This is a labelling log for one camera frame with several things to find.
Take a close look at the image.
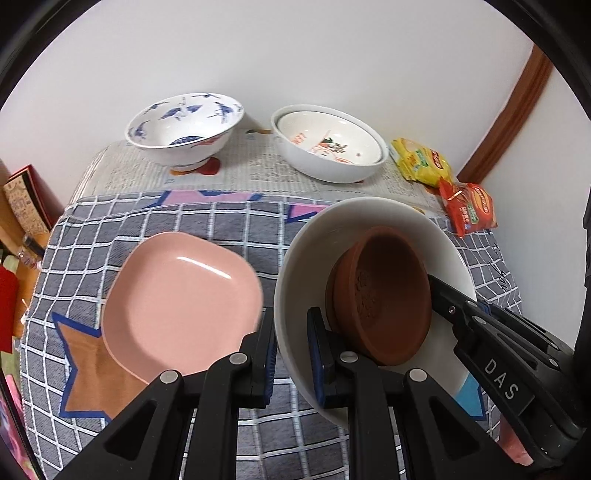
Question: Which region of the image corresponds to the red paper bag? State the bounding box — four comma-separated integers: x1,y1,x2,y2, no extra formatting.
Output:
0,265,19,354

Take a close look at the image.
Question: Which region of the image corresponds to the brown wooden door frame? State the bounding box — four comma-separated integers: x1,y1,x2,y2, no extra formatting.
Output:
457,44,555,183

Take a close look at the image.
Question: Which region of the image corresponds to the white bowl with grey swirls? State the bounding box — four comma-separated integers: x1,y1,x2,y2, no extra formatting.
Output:
272,196,478,428

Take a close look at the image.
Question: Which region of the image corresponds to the grey checkered cloth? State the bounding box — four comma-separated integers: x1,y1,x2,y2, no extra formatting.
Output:
18,189,525,480

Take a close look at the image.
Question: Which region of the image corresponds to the red snack packet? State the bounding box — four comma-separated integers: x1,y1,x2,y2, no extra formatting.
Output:
438,179,498,237

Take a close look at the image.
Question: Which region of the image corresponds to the white bowl with orange print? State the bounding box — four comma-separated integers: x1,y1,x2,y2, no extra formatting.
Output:
277,111,386,166

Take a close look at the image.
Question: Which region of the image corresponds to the brown clay bowl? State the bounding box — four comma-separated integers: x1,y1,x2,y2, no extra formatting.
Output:
325,225,434,366

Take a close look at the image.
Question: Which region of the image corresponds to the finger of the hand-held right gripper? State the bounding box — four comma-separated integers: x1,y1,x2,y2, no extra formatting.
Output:
427,274,537,412
478,302,563,366

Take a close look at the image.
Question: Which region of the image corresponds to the pink square plate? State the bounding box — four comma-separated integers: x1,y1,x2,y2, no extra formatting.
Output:
100,232,264,386

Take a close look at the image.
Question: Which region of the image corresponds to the blue crane print bowl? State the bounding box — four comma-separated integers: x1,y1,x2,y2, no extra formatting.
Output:
126,92,245,171

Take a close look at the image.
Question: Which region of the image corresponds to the white lace print tablecloth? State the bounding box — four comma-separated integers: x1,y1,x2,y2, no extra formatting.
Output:
69,129,451,217

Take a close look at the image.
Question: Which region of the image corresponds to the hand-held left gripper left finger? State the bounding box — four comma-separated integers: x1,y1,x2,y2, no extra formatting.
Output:
55,307,279,480

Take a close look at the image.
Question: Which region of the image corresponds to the yellow snack packet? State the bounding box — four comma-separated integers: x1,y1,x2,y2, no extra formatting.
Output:
390,137,455,188

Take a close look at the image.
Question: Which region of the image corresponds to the large white bowl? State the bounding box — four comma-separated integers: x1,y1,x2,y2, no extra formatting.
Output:
270,105,389,184

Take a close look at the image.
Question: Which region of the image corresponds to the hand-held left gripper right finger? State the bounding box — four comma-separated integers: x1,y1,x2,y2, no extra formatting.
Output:
307,307,522,480

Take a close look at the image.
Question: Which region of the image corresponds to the red patterned box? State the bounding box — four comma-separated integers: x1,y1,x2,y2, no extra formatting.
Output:
2,164,63,236

